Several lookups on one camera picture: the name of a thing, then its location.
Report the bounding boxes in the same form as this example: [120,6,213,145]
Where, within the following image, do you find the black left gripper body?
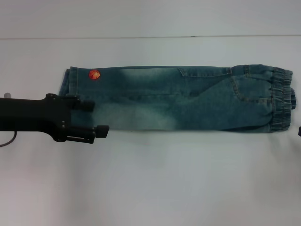
[0,93,71,143]

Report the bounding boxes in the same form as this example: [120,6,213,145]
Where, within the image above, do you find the blue denim shorts with embroidery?
[58,64,297,133]

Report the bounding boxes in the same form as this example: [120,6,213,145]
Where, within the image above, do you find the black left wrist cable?
[0,130,18,148]

